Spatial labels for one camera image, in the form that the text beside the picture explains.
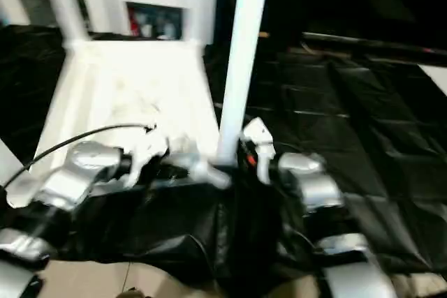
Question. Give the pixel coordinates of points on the small tan label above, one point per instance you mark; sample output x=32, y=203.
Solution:
x=264, y=35

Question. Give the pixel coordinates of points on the white flat board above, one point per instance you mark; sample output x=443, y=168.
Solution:
x=436, y=78

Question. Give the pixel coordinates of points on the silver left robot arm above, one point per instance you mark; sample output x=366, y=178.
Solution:
x=80, y=169

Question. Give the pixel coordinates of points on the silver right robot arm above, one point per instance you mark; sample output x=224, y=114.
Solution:
x=317, y=190

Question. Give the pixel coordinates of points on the dark grey robot foot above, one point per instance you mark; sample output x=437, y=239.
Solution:
x=134, y=293

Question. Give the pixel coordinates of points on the long black bar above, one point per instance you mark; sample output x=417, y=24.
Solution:
x=377, y=41

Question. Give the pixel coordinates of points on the red packet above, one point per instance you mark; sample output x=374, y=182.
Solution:
x=134, y=24

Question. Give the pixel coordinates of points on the black plastic mat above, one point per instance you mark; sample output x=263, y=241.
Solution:
x=349, y=120

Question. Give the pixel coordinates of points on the white plastic table top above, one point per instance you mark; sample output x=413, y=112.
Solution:
x=139, y=78

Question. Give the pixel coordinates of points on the white plastic table leg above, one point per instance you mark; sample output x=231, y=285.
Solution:
x=195, y=8
x=244, y=50
x=70, y=8
x=10, y=158

